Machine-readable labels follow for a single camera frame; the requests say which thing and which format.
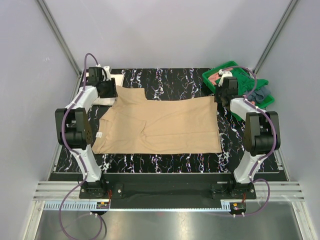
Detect beige t-shirt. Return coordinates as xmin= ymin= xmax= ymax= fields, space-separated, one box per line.
xmin=92 ymin=86 xmax=222 ymax=155

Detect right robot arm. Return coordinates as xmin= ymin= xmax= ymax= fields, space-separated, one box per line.
xmin=214 ymin=76 xmax=281 ymax=199

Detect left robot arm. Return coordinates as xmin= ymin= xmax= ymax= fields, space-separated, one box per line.
xmin=54 ymin=65 xmax=118 ymax=198

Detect folded white t-shirt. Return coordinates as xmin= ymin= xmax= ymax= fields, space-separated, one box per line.
xmin=86 ymin=74 xmax=124 ymax=106

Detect pink t-shirt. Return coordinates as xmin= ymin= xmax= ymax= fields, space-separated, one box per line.
xmin=208 ymin=71 xmax=257 ymax=106

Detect green t-shirt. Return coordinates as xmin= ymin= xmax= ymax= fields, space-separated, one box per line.
xmin=231 ymin=68 xmax=269 ymax=95

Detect grey t-shirt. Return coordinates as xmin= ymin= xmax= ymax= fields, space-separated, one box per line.
xmin=247 ymin=86 xmax=271 ymax=104

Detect green plastic bin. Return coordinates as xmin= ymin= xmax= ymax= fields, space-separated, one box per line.
xmin=202 ymin=61 xmax=275 ymax=109

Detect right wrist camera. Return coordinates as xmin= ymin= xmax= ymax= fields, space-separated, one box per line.
xmin=218 ymin=69 xmax=233 ymax=87

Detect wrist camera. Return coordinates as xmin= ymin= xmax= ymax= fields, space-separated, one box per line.
xmin=86 ymin=66 xmax=111 ymax=83
xmin=218 ymin=69 xmax=233 ymax=87

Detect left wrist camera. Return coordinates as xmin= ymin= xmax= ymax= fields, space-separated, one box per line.
xmin=86 ymin=66 xmax=111 ymax=83

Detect left aluminium frame post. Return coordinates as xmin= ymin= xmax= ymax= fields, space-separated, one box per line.
xmin=34 ymin=0 xmax=82 ymax=75

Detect aluminium frame post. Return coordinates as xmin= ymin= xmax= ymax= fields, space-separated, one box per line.
xmin=253 ymin=0 xmax=300 ymax=74
xmin=34 ymin=0 xmax=82 ymax=75

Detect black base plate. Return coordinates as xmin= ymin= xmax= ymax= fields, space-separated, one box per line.
xmin=78 ymin=172 xmax=258 ymax=210

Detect white slotted cable duct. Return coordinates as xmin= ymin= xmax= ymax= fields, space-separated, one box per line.
xmin=44 ymin=200 xmax=231 ymax=212

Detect right aluminium frame post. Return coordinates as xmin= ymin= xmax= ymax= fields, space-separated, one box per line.
xmin=253 ymin=0 xmax=300 ymax=74

